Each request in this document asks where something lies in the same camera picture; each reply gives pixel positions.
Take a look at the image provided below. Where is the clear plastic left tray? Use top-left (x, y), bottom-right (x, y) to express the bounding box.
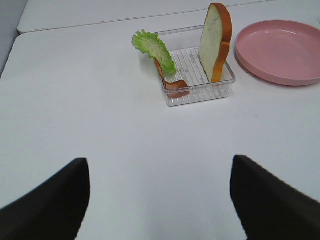
top-left (157, 25), bottom-right (236, 107)

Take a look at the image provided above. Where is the pink round plate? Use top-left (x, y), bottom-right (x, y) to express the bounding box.
top-left (235, 20), bottom-right (320, 86)

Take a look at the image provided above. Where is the bread slice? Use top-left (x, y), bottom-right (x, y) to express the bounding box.
top-left (198, 3), bottom-right (233, 83)

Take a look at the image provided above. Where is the green lettuce leaf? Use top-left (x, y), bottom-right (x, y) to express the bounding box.
top-left (131, 29), bottom-right (177, 75)

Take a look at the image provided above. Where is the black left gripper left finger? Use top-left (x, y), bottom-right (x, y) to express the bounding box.
top-left (0, 158), bottom-right (91, 240)

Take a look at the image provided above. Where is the bacon strip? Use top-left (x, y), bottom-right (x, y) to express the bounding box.
top-left (154, 58), bottom-right (190, 99)

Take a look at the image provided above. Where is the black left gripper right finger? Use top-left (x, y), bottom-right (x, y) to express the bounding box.
top-left (230, 155), bottom-right (320, 240)

